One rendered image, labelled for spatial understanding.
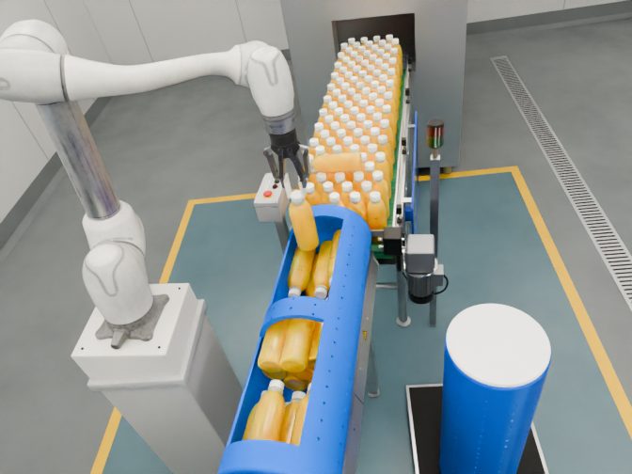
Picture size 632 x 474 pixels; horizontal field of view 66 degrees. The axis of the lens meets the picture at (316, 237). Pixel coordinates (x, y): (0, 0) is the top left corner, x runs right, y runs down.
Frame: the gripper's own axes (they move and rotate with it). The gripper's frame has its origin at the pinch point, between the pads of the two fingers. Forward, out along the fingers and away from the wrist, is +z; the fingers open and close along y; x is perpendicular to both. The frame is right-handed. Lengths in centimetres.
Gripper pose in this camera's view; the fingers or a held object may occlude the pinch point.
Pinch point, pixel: (294, 187)
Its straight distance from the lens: 145.2
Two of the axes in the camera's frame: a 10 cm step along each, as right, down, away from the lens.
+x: 1.7, -6.9, 7.1
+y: 9.7, 0.0, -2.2
